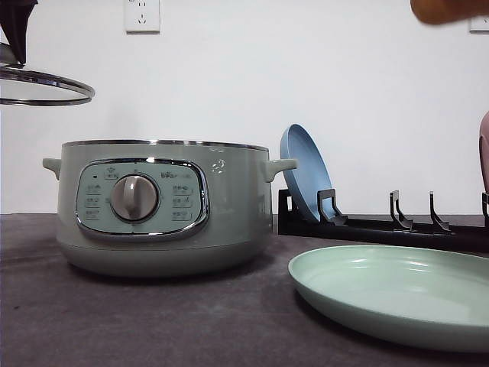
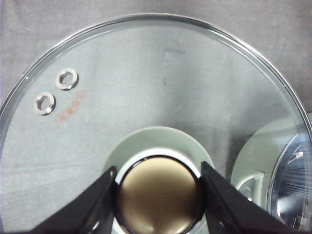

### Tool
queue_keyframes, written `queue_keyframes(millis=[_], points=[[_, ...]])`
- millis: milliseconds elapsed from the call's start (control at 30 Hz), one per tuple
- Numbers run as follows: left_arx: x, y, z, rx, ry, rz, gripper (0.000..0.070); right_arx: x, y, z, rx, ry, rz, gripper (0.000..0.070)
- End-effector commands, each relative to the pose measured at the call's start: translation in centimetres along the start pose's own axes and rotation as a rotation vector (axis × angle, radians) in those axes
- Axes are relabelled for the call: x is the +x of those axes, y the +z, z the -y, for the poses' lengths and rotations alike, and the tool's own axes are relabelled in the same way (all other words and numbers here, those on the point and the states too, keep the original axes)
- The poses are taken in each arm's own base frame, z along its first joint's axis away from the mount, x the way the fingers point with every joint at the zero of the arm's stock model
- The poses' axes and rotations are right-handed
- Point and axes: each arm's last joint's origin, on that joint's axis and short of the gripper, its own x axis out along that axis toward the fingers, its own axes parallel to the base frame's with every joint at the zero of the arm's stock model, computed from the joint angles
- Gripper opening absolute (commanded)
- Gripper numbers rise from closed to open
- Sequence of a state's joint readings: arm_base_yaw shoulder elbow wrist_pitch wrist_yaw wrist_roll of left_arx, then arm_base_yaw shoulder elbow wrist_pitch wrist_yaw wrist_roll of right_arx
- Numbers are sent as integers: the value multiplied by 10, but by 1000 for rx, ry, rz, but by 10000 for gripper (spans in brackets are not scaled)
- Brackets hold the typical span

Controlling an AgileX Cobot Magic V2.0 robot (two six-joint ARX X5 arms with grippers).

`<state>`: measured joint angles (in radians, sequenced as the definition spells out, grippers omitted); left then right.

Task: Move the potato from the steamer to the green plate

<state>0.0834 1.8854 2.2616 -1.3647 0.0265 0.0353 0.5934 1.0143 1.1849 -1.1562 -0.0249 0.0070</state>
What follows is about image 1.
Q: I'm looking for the brown potato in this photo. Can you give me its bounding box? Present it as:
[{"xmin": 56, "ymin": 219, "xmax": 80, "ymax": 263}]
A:
[{"xmin": 410, "ymin": 0, "xmax": 489, "ymax": 24}]

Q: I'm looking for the green plate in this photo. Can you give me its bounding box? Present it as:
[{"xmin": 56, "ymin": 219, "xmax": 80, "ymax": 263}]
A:
[{"xmin": 287, "ymin": 245, "xmax": 489, "ymax": 352}]

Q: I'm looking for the pink plate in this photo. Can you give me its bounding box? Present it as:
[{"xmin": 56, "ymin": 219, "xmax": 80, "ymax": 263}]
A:
[{"xmin": 478, "ymin": 110, "xmax": 489, "ymax": 193}]

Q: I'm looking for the glass pot lid green knob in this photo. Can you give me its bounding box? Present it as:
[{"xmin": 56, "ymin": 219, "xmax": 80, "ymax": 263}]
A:
[{"xmin": 0, "ymin": 42, "xmax": 95, "ymax": 106}]

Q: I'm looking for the white wall socket right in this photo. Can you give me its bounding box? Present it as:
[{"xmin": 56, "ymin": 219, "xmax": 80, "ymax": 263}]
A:
[{"xmin": 469, "ymin": 15, "xmax": 489, "ymax": 34}]

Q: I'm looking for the blue plate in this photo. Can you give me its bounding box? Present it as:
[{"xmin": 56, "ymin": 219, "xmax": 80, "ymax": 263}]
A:
[{"xmin": 280, "ymin": 123, "xmax": 332, "ymax": 220}]

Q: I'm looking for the white wall socket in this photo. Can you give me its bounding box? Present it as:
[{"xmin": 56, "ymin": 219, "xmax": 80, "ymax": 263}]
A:
[
  {"xmin": 124, "ymin": 0, "xmax": 160, "ymax": 35},
  {"xmin": 469, "ymin": 15, "xmax": 489, "ymax": 34}
]

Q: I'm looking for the black plate rack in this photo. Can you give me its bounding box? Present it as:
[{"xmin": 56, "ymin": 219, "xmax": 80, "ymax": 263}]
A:
[{"xmin": 277, "ymin": 188, "xmax": 489, "ymax": 250}]

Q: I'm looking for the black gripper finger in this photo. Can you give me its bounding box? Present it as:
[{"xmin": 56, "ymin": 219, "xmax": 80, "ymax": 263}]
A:
[{"xmin": 0, "ymin": 0, "xmax": 38, "ymax": 65}]

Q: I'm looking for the green electric steamer pot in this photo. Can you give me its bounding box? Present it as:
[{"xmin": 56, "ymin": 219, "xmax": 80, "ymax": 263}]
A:
[{"xmin": 42, "ymin": 139, "xmax": 297, "ymax": 278}]

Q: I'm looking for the white wall socket left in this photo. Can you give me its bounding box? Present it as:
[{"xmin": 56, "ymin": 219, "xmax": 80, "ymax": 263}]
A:
[{"xmin": 124, "ymin": 0, "xmax": 160, "ymax": 35}]

